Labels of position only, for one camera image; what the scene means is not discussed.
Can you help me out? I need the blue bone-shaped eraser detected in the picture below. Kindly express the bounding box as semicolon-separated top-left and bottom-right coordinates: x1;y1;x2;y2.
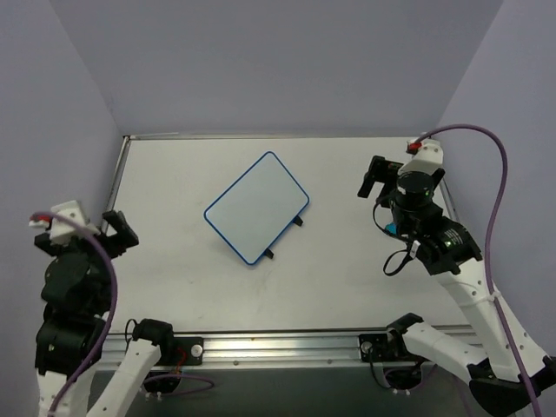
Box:
384;222;397;235

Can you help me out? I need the blue framed whiteboard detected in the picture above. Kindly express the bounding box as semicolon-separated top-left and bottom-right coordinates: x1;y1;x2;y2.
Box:
203;151;310;266

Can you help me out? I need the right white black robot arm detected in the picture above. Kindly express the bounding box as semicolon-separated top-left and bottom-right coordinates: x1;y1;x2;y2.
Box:
358;156;555;416

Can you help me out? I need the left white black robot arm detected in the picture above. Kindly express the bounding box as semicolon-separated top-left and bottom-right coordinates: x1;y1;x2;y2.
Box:
30;201;175;416

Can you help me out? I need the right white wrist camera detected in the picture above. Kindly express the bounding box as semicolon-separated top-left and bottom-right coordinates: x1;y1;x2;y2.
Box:
398;138;444;175

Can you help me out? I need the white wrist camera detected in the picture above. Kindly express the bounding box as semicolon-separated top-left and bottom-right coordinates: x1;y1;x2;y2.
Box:
29;200;100;245
398;138;444;175

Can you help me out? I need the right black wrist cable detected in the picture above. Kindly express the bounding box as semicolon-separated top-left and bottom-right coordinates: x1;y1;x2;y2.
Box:
372;195;420;277

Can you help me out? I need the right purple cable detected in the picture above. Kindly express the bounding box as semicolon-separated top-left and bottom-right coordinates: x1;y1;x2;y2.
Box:
410;123;544;417

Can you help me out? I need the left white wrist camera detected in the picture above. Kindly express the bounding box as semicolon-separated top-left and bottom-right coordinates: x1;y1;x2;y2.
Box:
29;200;100;245

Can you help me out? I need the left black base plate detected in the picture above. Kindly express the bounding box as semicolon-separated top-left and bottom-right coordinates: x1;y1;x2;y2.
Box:
157;336;204;367

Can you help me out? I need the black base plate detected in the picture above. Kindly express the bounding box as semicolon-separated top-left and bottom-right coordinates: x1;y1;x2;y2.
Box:
157;336;204;367
358;333;420;363

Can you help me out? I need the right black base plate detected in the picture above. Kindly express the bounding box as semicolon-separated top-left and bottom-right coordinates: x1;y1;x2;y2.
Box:
358;333;420;363

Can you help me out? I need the aluminium front rail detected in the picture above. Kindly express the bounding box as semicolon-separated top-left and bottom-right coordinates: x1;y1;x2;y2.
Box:
47;323;483;374

